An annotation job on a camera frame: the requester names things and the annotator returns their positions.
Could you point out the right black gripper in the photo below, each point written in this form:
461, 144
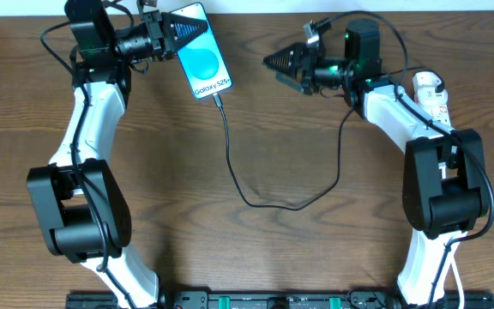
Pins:
308, 69

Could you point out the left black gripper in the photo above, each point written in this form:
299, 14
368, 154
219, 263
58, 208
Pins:
158, 35

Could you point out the blue screen Galaxy smartphone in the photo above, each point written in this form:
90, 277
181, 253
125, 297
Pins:
202, 61

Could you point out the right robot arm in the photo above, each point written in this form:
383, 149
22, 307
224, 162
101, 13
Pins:
445, 187

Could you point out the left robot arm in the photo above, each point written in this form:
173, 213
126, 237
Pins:
81, 211

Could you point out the white USB charger plug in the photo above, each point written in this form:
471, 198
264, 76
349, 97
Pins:
425, 84

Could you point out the white power strip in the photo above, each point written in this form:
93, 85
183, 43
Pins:
439, 113

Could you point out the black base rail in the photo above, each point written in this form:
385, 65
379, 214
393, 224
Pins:
359, 298

